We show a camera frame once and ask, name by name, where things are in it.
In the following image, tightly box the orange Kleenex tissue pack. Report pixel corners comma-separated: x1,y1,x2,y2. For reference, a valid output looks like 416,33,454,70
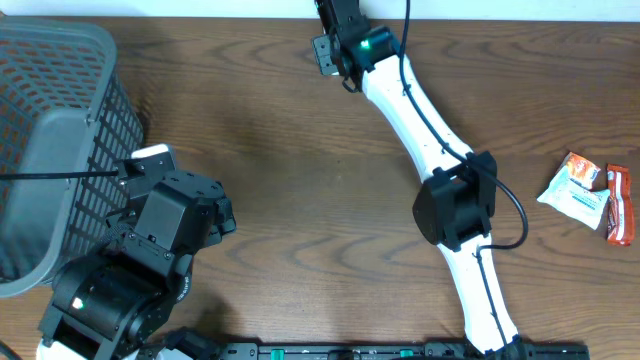
560,152,601,190

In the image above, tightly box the teal wet wipes pack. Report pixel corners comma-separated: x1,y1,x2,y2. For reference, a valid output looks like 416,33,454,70
537,167,610,230

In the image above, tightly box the red Top snack bar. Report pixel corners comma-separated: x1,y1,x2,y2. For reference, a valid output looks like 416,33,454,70
607,164,635,247

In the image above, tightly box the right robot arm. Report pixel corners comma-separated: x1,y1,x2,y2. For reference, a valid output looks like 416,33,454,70
312,0,519,358

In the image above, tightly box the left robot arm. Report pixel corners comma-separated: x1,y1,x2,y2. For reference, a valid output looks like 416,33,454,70
36,170,236,359

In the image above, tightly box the grey plastic basket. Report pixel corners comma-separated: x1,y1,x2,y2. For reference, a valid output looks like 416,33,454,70
1,17,143,298

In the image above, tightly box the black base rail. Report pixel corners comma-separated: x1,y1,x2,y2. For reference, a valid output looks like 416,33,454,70
144,327,591,360

